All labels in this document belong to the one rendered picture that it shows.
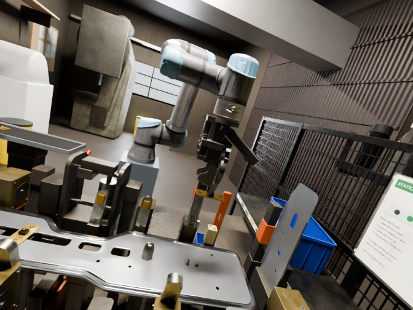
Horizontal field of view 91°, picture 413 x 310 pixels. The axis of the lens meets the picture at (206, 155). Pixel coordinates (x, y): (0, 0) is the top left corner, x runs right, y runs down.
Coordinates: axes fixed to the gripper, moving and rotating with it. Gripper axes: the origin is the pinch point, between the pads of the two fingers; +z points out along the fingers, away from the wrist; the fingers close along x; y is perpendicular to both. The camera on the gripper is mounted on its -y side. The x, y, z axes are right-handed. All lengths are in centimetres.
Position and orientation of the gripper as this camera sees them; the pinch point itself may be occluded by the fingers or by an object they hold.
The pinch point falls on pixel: (212, 189)
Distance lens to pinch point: 58.3
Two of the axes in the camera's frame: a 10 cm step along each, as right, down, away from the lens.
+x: 1.0, 2.5, -9.6
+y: -9.5, -2.5, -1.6
